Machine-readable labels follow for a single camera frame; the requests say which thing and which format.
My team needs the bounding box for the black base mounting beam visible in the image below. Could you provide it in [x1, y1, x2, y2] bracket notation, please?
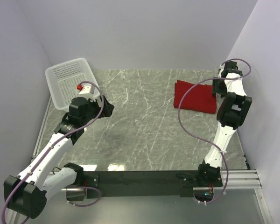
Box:
[84, 170, 223, 197]

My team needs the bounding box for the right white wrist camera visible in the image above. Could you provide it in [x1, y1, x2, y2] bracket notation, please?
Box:
[218, 64, 224, 78]

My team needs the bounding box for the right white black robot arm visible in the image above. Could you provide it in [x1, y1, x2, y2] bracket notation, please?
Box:
[195, 59, 252, 186]

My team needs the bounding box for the red t shirt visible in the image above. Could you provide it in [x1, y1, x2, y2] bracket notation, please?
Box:
[173, 80, 217, 114]

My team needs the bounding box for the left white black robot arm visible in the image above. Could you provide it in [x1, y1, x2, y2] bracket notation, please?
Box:
[1, 95, 114, 223]

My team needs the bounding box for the white plastic perforated basket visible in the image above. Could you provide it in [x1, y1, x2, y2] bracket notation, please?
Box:
[45, 58, 98, 112]

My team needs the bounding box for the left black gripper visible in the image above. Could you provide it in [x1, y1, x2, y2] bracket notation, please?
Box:
[81, 95, 114, 125]

